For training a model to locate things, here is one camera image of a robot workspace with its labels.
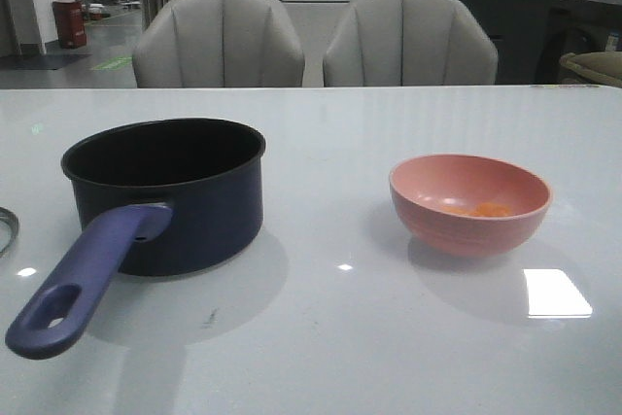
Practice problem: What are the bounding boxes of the pink plastic bowl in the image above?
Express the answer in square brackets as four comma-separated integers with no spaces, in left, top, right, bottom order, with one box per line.
[389,154,553,258]

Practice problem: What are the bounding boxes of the dark blue saucepan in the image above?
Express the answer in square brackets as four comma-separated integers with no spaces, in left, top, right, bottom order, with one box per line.
[5,118,266,360]

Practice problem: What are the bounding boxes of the orange ham slices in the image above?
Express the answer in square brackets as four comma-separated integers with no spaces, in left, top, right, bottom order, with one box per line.
[443,202,512,218]

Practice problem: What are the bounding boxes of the glass lid blue knob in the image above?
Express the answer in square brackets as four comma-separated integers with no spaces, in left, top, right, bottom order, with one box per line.
[0,207,19,257]

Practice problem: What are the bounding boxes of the right grey upholstered chair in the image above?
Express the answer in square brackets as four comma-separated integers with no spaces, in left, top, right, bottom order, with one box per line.
[323,0,499,87]

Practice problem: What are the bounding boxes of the grey upholstered chair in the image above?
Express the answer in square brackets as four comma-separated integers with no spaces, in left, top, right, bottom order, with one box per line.
[132,0,305,88]
[323,0,499,87]

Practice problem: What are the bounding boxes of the left grey upholstered chair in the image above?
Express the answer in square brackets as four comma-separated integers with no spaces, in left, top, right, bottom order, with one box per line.
[132,0,305,88]

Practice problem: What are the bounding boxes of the dark counter with white top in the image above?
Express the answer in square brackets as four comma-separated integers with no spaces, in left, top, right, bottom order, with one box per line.
[367,0,622,86]

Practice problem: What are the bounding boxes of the red trash bin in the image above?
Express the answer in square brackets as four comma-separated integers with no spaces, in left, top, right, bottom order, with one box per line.
[52,0,86,49]

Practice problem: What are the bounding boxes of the beige cushion seat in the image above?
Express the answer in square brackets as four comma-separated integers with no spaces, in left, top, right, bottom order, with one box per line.
[559,52,621,87]

